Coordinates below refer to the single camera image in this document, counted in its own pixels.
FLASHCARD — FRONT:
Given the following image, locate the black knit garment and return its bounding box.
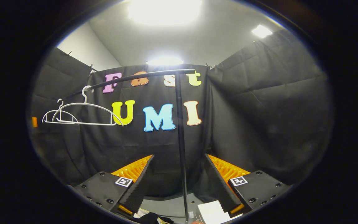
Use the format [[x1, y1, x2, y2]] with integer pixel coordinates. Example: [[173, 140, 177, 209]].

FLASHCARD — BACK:
[[132, 212, 175, 224]]

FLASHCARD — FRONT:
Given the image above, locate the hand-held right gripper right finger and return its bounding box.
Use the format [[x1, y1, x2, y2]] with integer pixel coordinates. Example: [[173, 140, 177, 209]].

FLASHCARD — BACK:
[[203, 153, 293, 215]]

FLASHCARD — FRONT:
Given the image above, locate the white box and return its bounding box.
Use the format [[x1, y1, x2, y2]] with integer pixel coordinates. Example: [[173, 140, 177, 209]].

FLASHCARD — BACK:
[[196, 200, 243, 224]]

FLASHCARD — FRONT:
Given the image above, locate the large ceiling light panel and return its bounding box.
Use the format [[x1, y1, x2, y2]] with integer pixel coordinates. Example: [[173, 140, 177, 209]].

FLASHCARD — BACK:
[[128, 0, 203, 26]]

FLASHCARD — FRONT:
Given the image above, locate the white plastic hanger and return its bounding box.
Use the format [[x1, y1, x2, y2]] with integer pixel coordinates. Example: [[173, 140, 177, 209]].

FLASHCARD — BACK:
[[41, 99, 79, 125], [52, 85, 124, 127]]

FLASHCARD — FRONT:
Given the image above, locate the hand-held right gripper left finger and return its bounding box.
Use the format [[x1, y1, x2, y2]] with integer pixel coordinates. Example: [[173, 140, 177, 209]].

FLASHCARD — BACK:
[[73, 155, 156, 218]]

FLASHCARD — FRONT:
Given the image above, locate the black metal clothes rack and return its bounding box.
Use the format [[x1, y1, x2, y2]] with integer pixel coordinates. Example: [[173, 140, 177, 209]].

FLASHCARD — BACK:
[[62, 69, 196, 224]]

